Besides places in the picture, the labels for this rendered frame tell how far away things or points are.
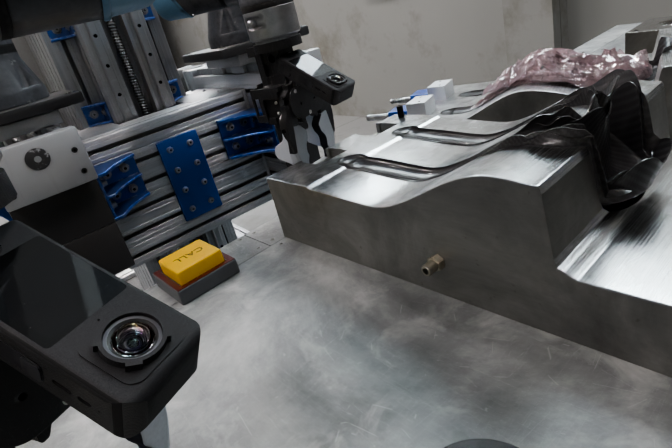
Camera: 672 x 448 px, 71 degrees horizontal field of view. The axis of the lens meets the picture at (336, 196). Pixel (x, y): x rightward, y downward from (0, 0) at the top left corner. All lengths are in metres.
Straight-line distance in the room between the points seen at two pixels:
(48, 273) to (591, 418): 0.33
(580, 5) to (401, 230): 2.69
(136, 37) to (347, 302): 0.81
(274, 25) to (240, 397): 0.47
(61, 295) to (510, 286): 0.33
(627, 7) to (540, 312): 2.65
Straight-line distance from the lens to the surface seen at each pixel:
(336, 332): 0.46
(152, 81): 1.15
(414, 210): 0.45
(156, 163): 1.02
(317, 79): 0.66
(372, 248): 0.52
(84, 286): 0.23
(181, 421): 0.45
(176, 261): 0.62
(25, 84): 1.01
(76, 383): 0.21
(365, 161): 0.61
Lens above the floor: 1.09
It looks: 22 degrees down
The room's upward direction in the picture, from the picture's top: 14 degrees counter-clockwise
